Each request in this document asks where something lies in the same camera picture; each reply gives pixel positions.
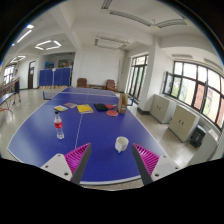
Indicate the white cabinet near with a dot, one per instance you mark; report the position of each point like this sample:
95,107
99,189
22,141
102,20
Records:
183,123

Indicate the black bin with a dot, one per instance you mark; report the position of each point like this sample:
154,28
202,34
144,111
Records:
197,136

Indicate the yellow book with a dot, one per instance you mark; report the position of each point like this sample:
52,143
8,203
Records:
83,109

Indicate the white cabinet far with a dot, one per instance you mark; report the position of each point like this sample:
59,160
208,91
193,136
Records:
162,109

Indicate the white cabinet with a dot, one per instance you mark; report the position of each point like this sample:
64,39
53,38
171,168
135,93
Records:
183,123
162,109

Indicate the brown armchair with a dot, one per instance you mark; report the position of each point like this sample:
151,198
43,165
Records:
110,85
81,82

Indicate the black pouch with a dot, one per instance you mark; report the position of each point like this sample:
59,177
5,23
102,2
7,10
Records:
101,107

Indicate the colourful small booklet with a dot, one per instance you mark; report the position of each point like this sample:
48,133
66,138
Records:
60,108

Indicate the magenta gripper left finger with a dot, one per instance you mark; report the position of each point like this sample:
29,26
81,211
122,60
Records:
70,166

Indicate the blue folded table tennis tables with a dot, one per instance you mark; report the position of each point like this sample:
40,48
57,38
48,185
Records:
55,77

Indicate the brown cardboard box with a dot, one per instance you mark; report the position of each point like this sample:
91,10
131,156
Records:
122,104

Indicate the blue table tennis table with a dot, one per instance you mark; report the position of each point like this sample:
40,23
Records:
35,142

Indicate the person in white shirt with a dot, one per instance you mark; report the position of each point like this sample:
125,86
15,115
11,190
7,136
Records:
16,85

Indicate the left brown armchair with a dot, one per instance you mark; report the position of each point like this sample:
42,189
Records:
81,82

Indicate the clear plastic bottle red label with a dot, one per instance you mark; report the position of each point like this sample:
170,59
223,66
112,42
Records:
59,126

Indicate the red table tennis paddle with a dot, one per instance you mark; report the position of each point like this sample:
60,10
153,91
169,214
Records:
112,113

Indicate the right brown armchair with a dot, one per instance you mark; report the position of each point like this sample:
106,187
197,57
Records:
110,85

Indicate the grey pink booklet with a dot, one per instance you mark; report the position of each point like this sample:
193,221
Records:
70,105

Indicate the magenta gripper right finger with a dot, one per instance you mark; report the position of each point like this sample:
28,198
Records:
151,166

